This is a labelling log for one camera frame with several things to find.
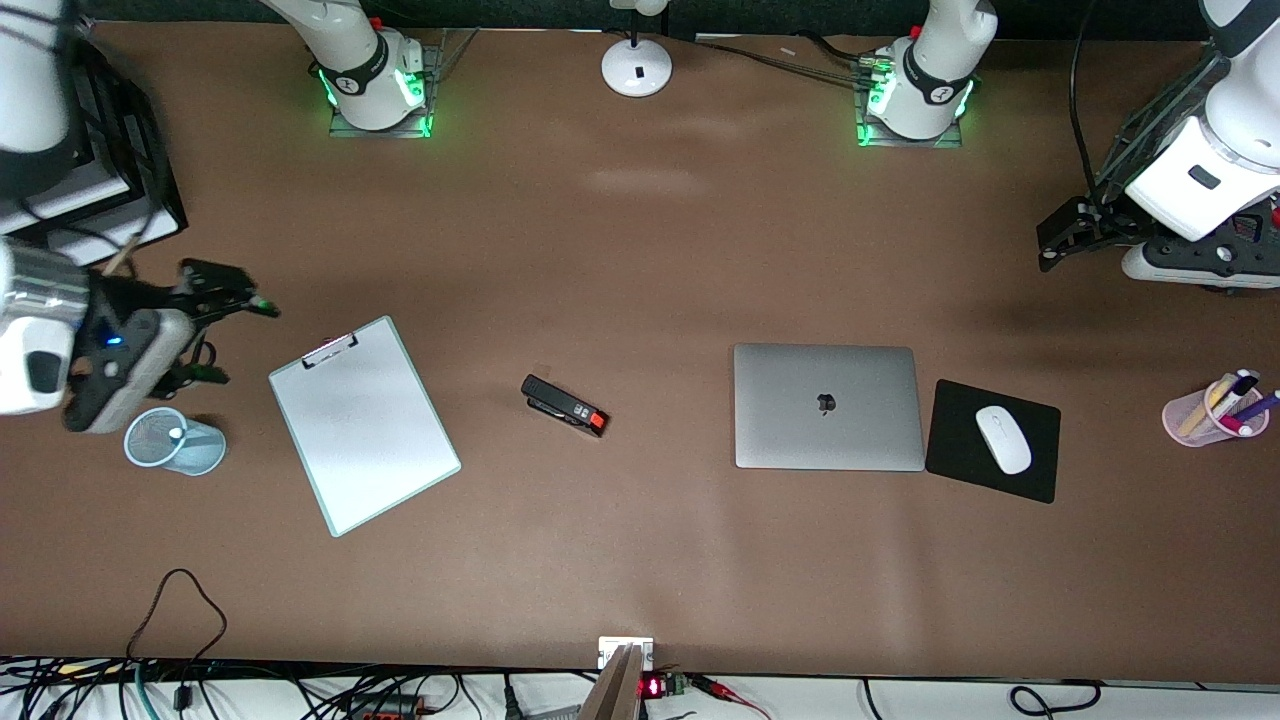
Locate silver laptop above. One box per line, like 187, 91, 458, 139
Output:
733, 343, 926, 472

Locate yellow marker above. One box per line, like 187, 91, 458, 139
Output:
1180, 378, 1237, 437

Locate white sheets in file tray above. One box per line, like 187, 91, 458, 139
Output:
0, 150, 181, 269

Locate light blue mesh cup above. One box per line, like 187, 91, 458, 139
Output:
124, 406, 227, 477

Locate metal clipboard clip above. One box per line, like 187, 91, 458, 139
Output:
300, 333, 359, 369

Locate teal clipboard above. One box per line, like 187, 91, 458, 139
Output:
268, 315, 463, 539

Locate black mesh tray with markers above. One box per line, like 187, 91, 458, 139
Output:
1095, 50, 1280, 251

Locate white computer mouse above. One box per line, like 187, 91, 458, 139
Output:
975, 405, 1033, 475

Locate white pen with black cap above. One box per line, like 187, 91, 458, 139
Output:
1205, 370, 1259, 421

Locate pink mesh pen cup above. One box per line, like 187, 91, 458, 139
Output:
1162, 375, 1271, 448

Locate white paper sheet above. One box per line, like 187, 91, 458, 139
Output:
272, 322, 459, 533

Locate black mouse pad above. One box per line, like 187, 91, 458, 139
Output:
925, 378, 1062, 505

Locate black stapler with red end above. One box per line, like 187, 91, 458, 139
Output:
521, 375, 610, 438

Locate black hub with orange ports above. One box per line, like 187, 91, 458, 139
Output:
345, 695, 441, 720

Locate white lamp base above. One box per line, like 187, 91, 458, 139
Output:
601, 0, 673, 99

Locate black wire file tray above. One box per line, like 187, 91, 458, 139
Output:
60, 40, 189, 269

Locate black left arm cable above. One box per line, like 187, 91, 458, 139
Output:
1068, 0, 1103, 191

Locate clear arm base plate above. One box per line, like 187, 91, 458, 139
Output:
328, 28, 479, 139
853, 50, 966, 149

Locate brown cable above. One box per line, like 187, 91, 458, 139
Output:
125, 568, 228, 663

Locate black base cables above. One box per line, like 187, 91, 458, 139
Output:
690, 32, 886, 86

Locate black coiled cable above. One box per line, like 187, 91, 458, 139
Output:
1010, 679, 1103, 718

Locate aluminium profile post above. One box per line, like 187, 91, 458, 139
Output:
580, 642, 646, 720

